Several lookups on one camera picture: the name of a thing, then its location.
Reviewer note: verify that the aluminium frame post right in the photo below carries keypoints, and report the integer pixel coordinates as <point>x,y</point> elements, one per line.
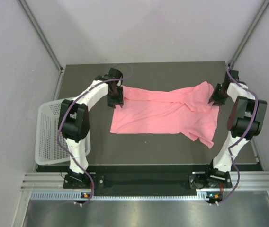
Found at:
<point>251,28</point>

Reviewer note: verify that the white perforated plastic basket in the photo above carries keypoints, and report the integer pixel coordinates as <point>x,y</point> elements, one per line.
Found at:
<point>47,150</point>

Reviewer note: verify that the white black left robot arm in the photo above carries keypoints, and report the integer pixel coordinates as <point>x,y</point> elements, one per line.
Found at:
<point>74,124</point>

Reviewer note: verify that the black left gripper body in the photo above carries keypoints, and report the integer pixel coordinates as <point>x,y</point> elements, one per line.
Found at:
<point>115,97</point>

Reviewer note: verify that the aluminium frame post left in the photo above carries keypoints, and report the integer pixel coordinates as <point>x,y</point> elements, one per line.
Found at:
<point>35,24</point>

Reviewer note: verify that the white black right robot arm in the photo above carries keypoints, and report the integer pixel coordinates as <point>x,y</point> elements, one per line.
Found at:
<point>244,123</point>

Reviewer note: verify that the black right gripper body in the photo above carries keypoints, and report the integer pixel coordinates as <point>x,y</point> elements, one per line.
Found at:
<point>219,97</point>

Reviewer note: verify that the grey slotted cable duct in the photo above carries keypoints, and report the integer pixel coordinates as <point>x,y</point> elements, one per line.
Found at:
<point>83,196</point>

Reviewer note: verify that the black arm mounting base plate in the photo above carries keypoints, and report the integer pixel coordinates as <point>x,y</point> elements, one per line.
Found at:
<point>199,179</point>

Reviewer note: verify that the aluminium frame post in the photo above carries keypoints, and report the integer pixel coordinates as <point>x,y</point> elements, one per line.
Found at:
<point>251,28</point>
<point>35,24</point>

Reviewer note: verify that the pink t shirt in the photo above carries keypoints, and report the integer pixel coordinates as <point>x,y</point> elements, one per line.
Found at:
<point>186,110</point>

